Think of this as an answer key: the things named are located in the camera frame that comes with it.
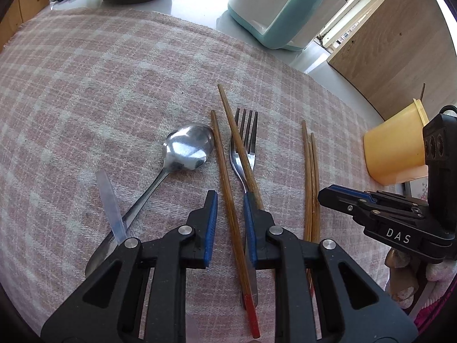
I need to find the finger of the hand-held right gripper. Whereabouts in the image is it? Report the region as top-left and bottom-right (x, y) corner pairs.
(328, 185), (429, 210)
(318, 189), (426, 229)

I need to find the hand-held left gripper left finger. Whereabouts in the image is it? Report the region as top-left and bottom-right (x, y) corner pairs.
(40, 190), (218, 343)

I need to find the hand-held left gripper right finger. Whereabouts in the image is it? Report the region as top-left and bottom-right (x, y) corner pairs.
(243, 192), (418, 343)

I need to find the red-tipped wooden chopstick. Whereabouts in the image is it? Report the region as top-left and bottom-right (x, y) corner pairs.
(211, 110), (260, 339)
(218, 84), (266, 211)
(302, 120), (315, 244)
(309, 132), (321, 244)

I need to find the yellow plastic cup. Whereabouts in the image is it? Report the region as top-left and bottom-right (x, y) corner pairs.
(363, 98), (430, 186)

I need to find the metal fork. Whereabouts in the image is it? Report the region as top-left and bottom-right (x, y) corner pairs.
(230, 108), (259, 310)

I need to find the metal spoon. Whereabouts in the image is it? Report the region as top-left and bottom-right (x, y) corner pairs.
(85, 123), (215, 277)

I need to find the translucent plastic knife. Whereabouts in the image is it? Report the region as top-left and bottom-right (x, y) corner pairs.
(96, 170), (127, 246)

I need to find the person's right hand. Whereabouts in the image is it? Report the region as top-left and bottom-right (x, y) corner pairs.
(386, 248), (420, 310)

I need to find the wooden side panel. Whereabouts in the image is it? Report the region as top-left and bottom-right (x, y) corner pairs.
(328, 0), (454, 122)

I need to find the pink plaid tablecloth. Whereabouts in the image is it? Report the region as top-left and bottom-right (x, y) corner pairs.
(0, 7), (397, 343)

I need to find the teal and white pot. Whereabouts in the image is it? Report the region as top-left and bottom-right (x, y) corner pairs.
(227, 0), (331, 51)

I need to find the white window frame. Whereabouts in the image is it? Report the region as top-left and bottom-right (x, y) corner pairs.
(314, 0), (408, 52)

